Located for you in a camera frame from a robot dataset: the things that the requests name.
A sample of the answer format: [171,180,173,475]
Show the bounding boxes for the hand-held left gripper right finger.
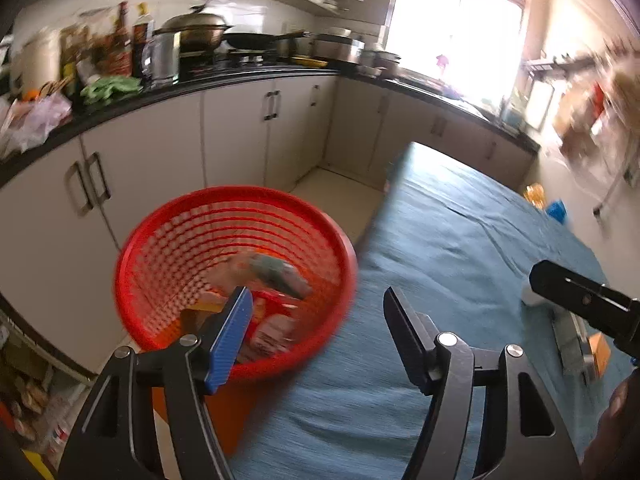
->
[383,287,583,480]

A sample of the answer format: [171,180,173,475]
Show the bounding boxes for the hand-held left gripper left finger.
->
[57,286,254,480]

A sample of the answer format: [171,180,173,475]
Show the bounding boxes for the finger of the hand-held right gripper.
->
[529,260,640,357]

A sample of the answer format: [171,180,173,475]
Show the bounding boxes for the pink packet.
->
[242,312,297,362]

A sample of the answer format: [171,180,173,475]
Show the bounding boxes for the red snack packet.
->
[250,292,301,322]

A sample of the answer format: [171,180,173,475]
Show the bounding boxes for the orange box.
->
[587,332,612,377]

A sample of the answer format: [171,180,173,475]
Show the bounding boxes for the red plastic basket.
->
[114,186,359,382]

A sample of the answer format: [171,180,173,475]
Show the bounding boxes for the person's right hand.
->
[582,374,640,480]

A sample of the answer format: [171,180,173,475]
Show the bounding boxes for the grey box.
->
[552,312,599,387]

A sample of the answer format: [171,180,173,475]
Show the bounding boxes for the blue table cloth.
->
[230,141,626,480]

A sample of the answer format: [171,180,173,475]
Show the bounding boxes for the floor clutter pile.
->
[0,310,97,466]

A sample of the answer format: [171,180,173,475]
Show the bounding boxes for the beige base cabinets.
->
[0,72,540,377]

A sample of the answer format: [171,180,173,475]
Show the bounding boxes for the green vegetables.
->
[80,76,144,107]

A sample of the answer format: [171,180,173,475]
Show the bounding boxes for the steel kettle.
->
[146,35,182,87]

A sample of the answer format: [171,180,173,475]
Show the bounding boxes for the crumpled plastic bags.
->
[0,92,74,157]

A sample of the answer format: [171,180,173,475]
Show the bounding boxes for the steel cooking pot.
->
[312,32,367,64]

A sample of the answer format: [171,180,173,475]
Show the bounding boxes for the black frying pan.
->
[222,31,312,56]

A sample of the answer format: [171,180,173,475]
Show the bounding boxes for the kitchen window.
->
[385,0,529,107]

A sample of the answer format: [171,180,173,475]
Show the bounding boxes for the steel wok with lid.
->
[152,7,234,54]

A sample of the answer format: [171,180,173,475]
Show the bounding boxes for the yellow-capped oil bottle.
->
[132,2,156,79]

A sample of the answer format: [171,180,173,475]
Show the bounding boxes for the dark sauce bottle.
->
[114,1,133,75]

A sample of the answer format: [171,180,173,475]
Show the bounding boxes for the wall rack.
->
[522,50,640,221]

